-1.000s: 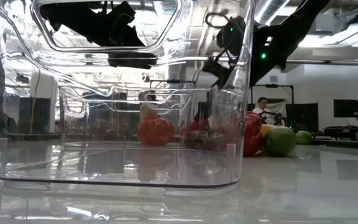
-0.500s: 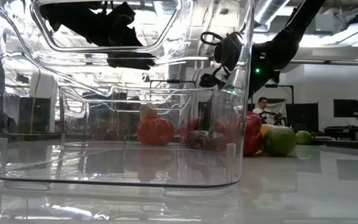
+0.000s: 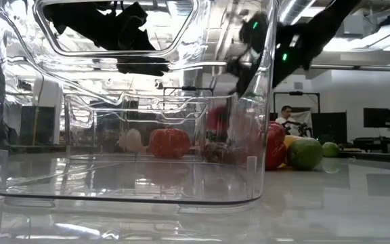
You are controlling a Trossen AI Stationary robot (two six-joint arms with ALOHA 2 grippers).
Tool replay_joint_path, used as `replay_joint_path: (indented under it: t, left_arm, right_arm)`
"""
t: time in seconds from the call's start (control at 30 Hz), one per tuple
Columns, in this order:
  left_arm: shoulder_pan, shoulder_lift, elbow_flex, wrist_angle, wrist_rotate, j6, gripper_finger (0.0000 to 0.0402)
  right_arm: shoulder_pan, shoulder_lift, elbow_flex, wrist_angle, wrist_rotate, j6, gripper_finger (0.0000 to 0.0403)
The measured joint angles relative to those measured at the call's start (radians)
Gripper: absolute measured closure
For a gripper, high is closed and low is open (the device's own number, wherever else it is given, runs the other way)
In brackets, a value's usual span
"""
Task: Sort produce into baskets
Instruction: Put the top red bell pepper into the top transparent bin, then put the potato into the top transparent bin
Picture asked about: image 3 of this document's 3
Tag black table edge frame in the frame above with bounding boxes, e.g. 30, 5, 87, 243
337, 150, 390, 163

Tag horizontal metal bar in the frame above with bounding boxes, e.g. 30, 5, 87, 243
309, 63, 390, 73

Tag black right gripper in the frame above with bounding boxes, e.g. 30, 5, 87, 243
226, 12, 314, 98

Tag white hanging cloth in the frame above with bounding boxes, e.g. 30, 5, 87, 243
291, 110, 313, 136

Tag white garlic bulb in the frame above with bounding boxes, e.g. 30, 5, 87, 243
118, 127, 149, 154

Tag black cabinet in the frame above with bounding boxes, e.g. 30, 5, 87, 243
20, 106, 56, 146

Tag clear plastic bin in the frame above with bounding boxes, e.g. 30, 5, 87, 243
62, 94, 242, 163
0, 0, 281, 207

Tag red bell pepper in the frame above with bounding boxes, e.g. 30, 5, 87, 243
265, 121, 287, 171

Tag low black desk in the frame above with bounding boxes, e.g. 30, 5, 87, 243
352, 136, 390, 153

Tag black partition panel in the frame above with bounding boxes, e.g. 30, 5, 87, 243
311, 111, 348, 144

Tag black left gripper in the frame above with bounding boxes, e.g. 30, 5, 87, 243
95, 1, 171, 77

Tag black stand frame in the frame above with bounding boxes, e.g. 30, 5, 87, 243
273, 91, 321, 115

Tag red tomato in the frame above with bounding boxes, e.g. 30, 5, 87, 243
148, 127, 192, 159

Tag green lime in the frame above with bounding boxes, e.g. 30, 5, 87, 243
286, 137, 324, 171
321, 141, 341, 158

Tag person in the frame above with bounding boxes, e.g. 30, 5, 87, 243
275, 105, 303, 136

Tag black monitor screen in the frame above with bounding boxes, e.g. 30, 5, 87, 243
363, 107, 390, 129

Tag silver ceiling duct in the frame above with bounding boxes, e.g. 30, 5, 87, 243
278, 0, 321, 26

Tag large yellow lemon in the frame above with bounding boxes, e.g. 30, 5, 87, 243
282, 134, 305, 167

